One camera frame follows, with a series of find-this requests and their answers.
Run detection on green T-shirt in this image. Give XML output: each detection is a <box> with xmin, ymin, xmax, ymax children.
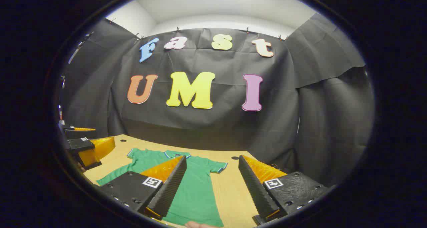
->
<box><xmin>96</xmin><ymin>148</ymin><xmax>228</xmax><ymax>228</ymax></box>

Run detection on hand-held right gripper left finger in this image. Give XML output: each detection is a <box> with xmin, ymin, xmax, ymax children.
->
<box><xmin>98</xmin><ymin>155</ymin><xmax>187</xmax><ymax>221</ymax></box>

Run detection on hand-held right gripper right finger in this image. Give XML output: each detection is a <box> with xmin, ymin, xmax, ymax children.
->
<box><xmin>238</xmin><ymin>155</ymin><xmax>331</xmax><ymax>226</ymax></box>

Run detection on black backdrop cloth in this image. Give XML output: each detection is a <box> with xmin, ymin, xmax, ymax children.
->
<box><xmin>60</xmin><ymin>13</ymin><xmax>376</xmax><ymax>188</ymax></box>

